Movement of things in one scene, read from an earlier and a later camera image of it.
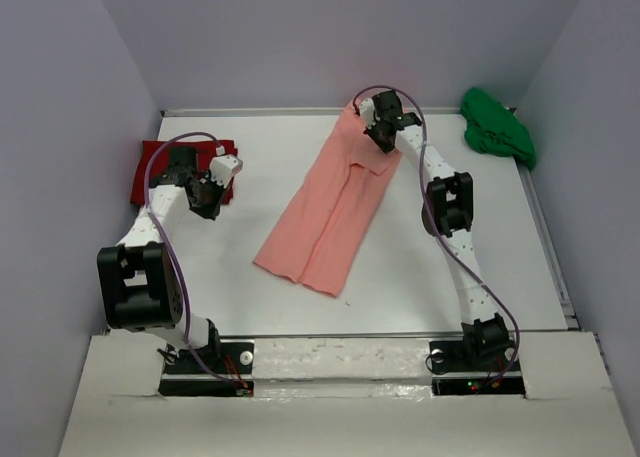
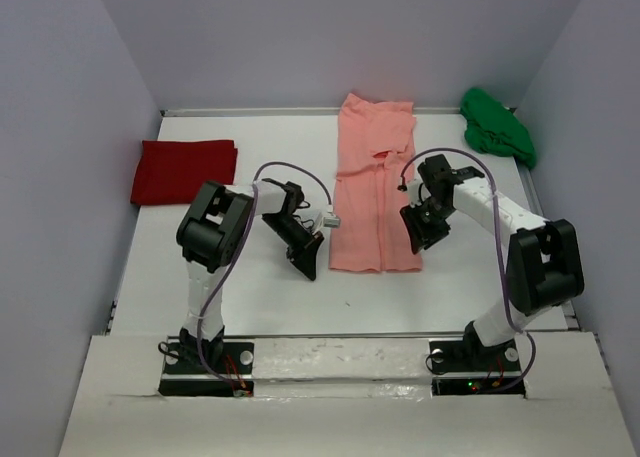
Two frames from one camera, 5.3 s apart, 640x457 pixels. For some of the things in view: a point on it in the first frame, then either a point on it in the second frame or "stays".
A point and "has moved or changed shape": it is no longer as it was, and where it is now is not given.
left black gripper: (212, 211) -> (302, 255)
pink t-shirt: (326, 221) has moved or changed shape
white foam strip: (341, 359) stays
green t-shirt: (491, 128) stays
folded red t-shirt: (206, 149) stays
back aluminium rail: (289, 111) stays
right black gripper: (385, 147) -> (421, 236)
